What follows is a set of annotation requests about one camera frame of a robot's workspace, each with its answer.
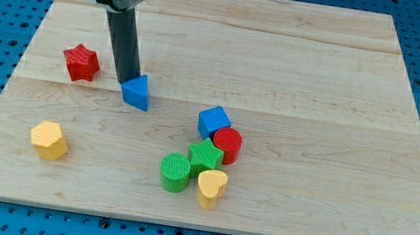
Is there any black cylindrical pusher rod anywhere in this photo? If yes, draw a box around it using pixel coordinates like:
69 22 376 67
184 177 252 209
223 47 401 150
106 8 141 83

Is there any yellow hexagon block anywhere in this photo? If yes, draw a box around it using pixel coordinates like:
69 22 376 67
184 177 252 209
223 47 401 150
30 120 68 161

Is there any red star block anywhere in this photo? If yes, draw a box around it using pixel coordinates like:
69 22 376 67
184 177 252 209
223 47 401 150
63 43 100 82

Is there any blue triangle block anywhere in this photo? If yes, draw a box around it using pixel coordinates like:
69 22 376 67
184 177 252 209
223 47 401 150
120 74 149 112

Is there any blue cube block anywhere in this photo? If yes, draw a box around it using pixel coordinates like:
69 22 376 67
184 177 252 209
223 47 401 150
197 106 231 139

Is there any green cylinder block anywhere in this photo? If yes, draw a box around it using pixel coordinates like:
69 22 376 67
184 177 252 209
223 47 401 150
160 153 191 193

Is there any green star block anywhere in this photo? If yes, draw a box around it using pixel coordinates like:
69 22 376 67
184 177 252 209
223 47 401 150
188 138 224 178

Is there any red cylinder block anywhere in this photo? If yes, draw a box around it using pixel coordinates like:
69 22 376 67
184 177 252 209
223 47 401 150
213 127 243 165

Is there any wooden board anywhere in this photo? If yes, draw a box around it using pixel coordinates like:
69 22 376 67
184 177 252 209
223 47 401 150
0 0 420 235

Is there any yellow heart block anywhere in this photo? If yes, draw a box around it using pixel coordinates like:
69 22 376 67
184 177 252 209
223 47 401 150
196 170 229 210

